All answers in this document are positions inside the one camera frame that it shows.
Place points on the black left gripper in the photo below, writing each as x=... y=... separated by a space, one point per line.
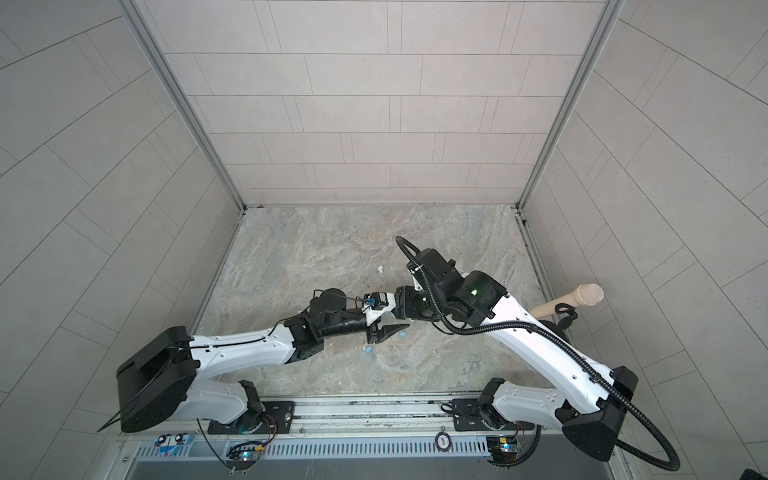
x=382 y=336

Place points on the green circuit board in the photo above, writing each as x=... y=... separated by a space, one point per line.
x=246 y=454
x=503 y=452

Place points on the left green circuit board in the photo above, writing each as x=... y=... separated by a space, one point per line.
x=246 y=454

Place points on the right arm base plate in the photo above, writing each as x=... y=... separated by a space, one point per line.
x=466 y=416

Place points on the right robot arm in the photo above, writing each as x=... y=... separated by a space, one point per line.
x=587 y=402

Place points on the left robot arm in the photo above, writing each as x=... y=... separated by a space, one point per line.
x=175 y=376

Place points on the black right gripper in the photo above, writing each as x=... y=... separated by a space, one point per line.
x=403 y=296

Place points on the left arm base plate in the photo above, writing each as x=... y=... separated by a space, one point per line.
x=276 y=418

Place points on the aluminium corner frame post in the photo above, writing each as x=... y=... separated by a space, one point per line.
x=141 y=32
x=607 y=18

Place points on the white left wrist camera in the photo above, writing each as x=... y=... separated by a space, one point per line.
x=376 y=304

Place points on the right green circuit board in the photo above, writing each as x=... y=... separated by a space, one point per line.
x=503 y=452

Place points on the black round stand base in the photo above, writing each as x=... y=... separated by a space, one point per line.
x=564 y=315

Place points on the aluminium corner frame post left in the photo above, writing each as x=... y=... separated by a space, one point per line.
x=141 y=32

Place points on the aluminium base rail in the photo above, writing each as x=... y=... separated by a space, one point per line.
x=372 y=414

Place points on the beige wooden handle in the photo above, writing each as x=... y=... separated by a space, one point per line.
x=584 y=295

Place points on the small round speaker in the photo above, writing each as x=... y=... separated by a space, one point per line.
x=443 y=442

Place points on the aluminium corner frame post right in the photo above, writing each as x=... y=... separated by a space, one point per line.
x=607 y=18

